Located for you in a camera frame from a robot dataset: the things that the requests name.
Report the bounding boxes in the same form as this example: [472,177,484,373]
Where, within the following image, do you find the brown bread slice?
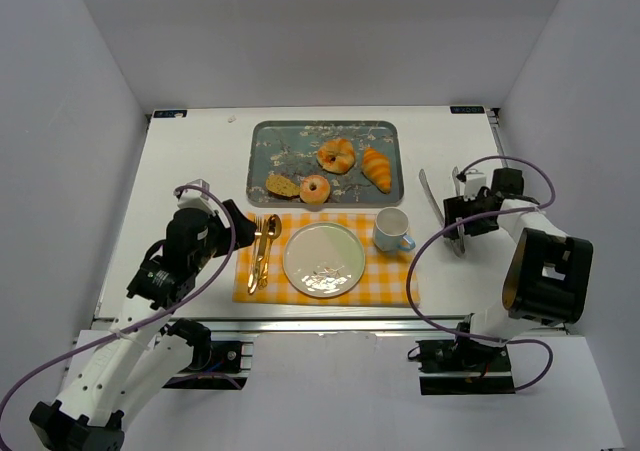
[265,174,300,199]

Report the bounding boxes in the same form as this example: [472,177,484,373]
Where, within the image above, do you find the metal serving tongs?
[418,167,466,258]

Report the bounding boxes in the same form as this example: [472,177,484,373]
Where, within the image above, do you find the sugared ring donut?
[299,175,331,205]

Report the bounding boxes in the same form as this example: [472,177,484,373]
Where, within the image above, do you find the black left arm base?
[160,319,250,390]

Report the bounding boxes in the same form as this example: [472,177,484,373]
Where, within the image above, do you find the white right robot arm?
[443,168,594,347]

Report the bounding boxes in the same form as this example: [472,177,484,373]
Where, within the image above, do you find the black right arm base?
[407,338,515,396]

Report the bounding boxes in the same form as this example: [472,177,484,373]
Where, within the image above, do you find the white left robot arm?
[29,197,256,450]

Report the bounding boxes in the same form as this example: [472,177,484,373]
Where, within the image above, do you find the twisted knot bread roll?
[317,138,356,175]

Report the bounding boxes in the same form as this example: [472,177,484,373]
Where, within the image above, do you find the gold fork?
[247,215,263,294]

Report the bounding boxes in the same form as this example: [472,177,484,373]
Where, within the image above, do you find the gold knife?
[249,215,275,294]

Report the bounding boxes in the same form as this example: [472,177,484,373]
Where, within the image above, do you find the gold spoon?
[258,214,282,289]

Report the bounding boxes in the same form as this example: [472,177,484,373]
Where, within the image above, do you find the white ceramic plate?
[282,222,366,299]

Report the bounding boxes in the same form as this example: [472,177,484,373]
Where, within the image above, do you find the blue right corner label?
[449,105,485,114]

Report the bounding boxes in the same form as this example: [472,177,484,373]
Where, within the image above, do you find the blue corner label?
[449,105,485,114]
[152,110,187,119]

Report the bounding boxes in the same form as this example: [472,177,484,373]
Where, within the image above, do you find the blue floral serving tray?
[246,120,404,207]

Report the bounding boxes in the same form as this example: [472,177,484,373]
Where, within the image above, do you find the light blue mug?
[373,207,416,253]

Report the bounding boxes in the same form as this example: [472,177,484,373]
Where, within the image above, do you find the blue left corner label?
[152,110,187,119]

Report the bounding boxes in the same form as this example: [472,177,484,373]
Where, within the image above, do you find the striped orange croissant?
[361,147,392,194]

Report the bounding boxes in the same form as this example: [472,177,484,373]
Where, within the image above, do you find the yellow checkered cloth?
[233,213,413,307]

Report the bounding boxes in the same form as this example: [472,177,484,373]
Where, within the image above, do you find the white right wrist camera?
[457,169,487,201]

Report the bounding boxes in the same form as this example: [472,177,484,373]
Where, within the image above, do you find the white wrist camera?
[457,169,487,201]
[174,189,218,215]

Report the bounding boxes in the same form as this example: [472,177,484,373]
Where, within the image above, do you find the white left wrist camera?
[174,189,218,215]

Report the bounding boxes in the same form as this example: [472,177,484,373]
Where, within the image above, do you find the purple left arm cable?
[0,184,237,417]

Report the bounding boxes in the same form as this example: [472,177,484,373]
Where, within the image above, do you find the aluminium table edge rail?
[94,315,566,335]

